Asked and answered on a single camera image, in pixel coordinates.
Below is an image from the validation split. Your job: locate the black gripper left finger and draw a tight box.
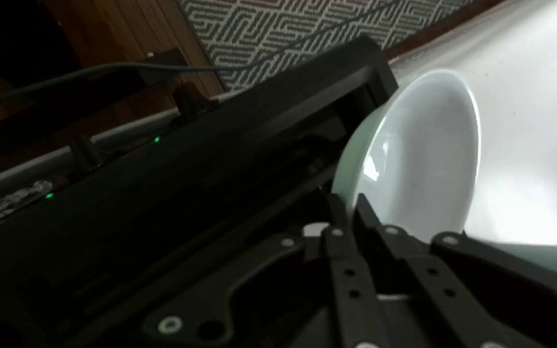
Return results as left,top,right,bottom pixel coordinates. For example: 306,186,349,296
322,196,392,348

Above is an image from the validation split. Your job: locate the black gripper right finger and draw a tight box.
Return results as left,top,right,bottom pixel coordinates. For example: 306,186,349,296
355,196,557,348

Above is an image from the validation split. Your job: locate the small white bowl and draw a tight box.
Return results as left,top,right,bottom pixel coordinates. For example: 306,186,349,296
332,70,482,242

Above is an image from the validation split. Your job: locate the white kitchen counter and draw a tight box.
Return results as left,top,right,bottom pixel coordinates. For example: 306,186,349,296
393,0,557,246

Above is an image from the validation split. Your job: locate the patterned grey floor rug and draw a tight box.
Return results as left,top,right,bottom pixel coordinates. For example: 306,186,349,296
177,0,477,91

